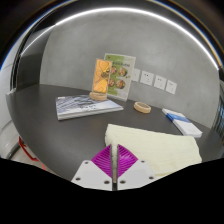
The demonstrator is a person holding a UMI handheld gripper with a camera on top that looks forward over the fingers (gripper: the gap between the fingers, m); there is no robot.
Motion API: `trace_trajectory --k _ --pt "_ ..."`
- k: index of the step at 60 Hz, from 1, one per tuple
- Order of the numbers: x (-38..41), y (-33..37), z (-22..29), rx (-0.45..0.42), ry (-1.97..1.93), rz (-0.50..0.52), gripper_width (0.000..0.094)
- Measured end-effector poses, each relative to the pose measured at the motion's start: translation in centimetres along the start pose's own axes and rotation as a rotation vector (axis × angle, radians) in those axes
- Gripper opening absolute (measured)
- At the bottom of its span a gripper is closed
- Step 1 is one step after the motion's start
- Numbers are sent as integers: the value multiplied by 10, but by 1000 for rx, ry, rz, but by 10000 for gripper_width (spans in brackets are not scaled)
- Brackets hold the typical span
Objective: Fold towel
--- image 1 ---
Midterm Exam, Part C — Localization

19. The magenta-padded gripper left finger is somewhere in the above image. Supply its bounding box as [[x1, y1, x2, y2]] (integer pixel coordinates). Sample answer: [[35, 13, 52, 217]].
[[70, 144, 114, 192]]

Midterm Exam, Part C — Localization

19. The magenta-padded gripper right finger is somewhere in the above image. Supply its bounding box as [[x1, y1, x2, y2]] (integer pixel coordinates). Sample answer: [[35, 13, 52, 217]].
[[116, 143, 157, 191]]

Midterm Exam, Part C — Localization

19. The cream ribbed towel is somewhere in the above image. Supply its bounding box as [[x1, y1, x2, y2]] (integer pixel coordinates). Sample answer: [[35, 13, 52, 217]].
[[104, 123, 203, 178]]

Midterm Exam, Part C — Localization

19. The grey photo book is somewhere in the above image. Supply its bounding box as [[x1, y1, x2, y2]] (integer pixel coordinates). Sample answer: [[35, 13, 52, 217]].
[[55, 94, 124, 121]]

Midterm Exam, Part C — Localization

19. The white booklet with blue band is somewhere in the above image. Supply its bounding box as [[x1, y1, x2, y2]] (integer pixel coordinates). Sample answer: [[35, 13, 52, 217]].
[[162, 108, 192, 124]]

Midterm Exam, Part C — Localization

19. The plain white booklet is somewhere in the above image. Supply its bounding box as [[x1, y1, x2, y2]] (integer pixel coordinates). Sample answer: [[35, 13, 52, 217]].
[[173, 120, 203, 139]]

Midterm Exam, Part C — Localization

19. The orange sign on wooden base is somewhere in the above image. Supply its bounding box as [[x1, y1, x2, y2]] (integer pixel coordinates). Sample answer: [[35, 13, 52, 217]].
[[89, 58, 113, 102]]

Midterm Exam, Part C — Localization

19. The green menu in acrylic stand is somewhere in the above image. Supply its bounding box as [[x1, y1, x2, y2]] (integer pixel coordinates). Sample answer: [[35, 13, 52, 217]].
[[103, 53, 137, 102]]

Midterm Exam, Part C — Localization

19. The curved ceiling light strip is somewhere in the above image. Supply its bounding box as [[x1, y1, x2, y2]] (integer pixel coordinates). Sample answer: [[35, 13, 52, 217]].
[[19, 7, 220, 70]]

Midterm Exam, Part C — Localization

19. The round wooden ring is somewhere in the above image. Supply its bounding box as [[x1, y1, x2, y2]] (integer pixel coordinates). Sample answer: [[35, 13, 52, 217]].
[[133, 101, 152, 114]]

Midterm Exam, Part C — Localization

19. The red metal frame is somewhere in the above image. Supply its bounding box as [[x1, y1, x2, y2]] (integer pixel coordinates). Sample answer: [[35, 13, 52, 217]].
[[18, 136, 46, 171]]

